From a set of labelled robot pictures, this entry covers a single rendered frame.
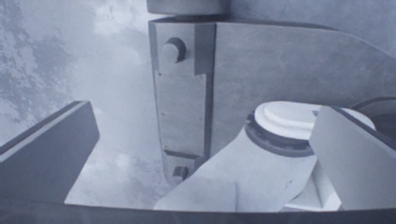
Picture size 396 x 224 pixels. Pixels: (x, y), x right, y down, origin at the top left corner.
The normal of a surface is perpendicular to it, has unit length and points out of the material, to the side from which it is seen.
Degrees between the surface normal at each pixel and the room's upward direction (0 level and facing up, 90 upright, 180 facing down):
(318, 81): 0
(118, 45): 0
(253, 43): 0
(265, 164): 90
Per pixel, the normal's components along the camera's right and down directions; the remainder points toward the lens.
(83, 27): -0.22, 0.48
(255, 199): 0.01, -0.87
